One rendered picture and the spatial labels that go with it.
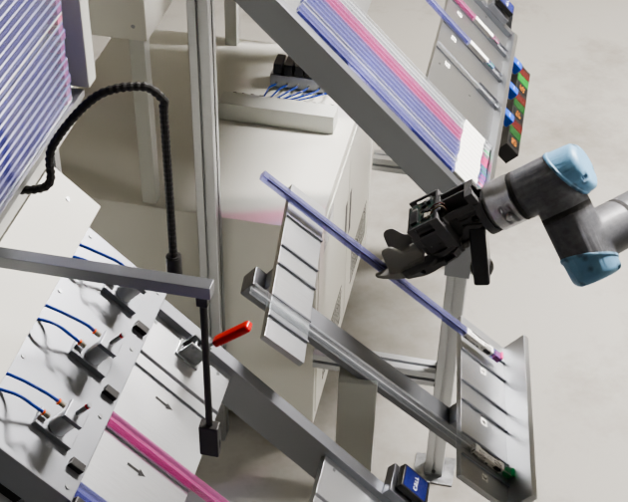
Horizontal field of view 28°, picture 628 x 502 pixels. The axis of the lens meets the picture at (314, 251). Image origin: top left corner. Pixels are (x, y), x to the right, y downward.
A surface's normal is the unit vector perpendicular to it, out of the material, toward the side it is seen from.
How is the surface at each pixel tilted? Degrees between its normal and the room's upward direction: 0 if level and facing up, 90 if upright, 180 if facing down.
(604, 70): 0
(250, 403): 90
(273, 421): 90
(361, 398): 90
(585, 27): 0
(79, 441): 43
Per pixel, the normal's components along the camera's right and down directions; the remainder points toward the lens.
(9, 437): 0.69, -0.47
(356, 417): -0.09, 0.63
